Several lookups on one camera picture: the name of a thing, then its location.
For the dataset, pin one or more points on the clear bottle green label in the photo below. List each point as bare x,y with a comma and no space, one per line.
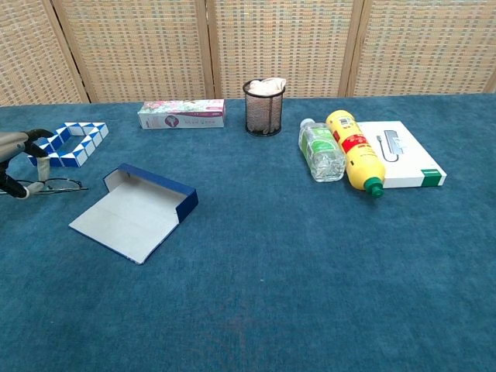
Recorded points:
321,151

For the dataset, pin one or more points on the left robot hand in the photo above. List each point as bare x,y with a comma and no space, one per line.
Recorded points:
11,141

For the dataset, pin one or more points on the woven folding screen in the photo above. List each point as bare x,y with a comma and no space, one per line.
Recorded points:
135,46

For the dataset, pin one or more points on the white USB hub box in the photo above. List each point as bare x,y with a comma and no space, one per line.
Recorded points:
410,162

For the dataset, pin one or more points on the black mesh pen cup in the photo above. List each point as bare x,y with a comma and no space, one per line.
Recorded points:
263,120

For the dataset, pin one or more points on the blue glasses box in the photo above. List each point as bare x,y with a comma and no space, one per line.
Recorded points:
124,221

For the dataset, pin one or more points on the yellow bottle green cap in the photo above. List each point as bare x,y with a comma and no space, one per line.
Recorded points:
360,159

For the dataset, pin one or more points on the floral toothpaste box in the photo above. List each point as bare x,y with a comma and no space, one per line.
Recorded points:
182,116

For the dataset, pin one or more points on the blue white snake puzzle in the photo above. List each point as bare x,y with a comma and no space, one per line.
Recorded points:
77,157

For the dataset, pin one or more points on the black wire-frame eyeglasses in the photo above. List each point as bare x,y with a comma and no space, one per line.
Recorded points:
66,185

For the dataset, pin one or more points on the blue carpet table cover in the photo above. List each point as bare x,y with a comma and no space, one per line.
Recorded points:
271,271

